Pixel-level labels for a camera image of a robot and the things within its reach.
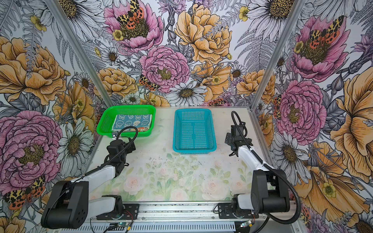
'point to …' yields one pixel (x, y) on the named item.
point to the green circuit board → (122, 224)
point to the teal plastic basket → (194, 131)
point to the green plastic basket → (104, 126)
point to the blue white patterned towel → (142, 122)
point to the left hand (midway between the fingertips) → (123, 145)
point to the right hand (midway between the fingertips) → (237, 142)
